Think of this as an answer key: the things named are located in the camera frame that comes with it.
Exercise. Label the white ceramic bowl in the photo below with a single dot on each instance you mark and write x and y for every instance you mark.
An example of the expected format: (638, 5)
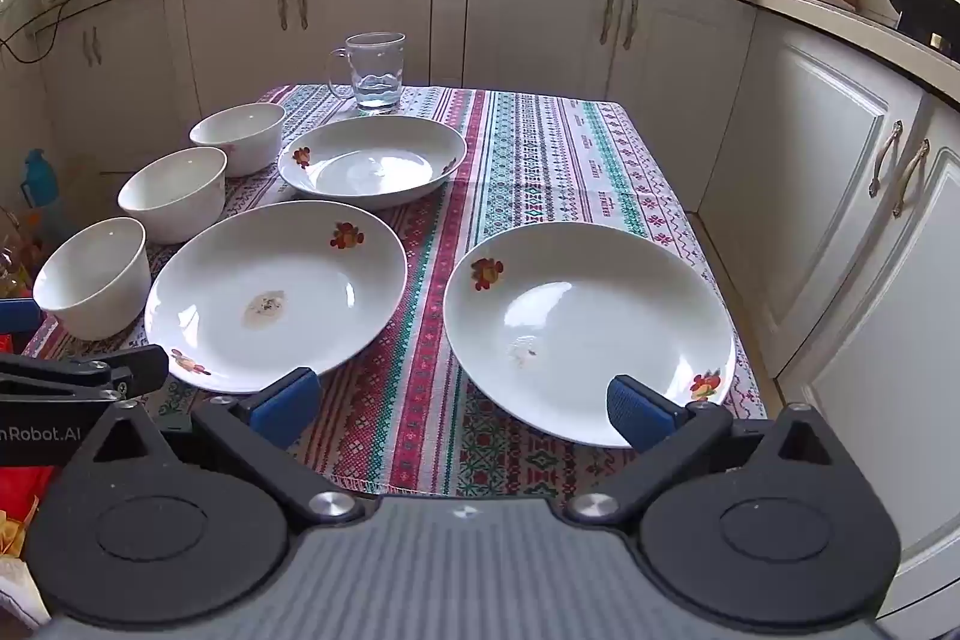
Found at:
(94, 295)
(240, 141)
(176, 205)

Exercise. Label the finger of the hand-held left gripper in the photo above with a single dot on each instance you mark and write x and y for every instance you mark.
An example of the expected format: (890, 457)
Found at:
(142, 366)
(19, 317)

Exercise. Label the clear glass mug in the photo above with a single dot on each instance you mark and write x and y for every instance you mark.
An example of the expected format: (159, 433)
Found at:
(375, 78)

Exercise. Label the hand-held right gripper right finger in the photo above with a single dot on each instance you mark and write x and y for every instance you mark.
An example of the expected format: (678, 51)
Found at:
(637, 411)

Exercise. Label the patterned tablecloth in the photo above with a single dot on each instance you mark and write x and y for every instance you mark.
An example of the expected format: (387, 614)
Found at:
(510, 160)

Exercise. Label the red snack packet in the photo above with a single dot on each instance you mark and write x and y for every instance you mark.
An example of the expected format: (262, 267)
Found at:
(19, 490)

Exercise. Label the white kitchen cabinets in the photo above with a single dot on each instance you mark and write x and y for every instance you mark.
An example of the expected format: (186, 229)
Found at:
(540, 25)

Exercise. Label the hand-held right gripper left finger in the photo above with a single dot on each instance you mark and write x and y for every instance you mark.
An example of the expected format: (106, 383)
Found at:
(289, 404)

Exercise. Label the teal bottle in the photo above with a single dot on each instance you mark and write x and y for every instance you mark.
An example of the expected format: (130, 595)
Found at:
(41, 190)

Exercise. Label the white floral plate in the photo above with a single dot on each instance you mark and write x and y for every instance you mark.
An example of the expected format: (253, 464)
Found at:
(375, 168)
(285, 280)
(585, 310)

